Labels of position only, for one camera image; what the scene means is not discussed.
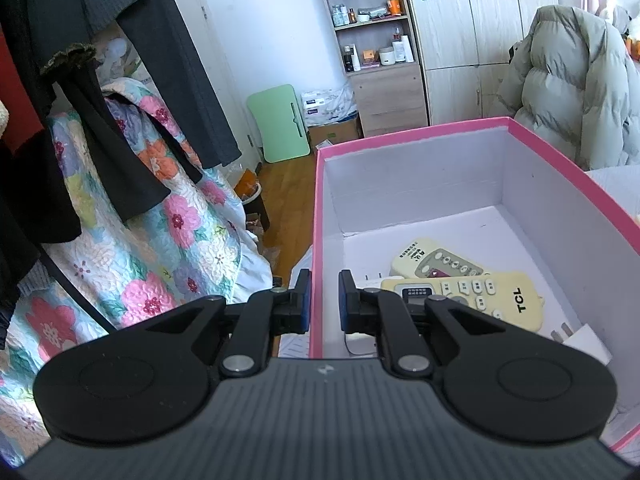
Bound white charger with prongs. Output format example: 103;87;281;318
551;323;614;367

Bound green folding table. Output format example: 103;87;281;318
246;84;309;164

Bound white tissue packages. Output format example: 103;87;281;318
299;87;359;127

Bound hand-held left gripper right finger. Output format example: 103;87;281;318
338;270;508;378

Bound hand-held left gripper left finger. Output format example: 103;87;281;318
142;269;313;378

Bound floral quilt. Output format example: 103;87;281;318
0;77;274;467

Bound dark grey garment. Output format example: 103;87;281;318
27;0;244;169

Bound white waste bin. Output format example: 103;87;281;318
234;166;272;233

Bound brown cardboard box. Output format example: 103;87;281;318
307;117;364;154

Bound cream remote control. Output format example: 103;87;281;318
389;238;485;281
380;270;547;334

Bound red garment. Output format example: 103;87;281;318
0;22;47;157

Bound black jacket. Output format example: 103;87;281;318
0;135;84;351

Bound wooden bookshelf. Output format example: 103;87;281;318
311;0;432;139

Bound grey puffer jacket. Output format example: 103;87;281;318
496;4;640;171

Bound light wooden wardrobe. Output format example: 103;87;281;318
397;0;560;127

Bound pink cardboard box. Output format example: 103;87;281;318
308;116;640;453

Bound white pump bottle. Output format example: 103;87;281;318
391;34;417;64

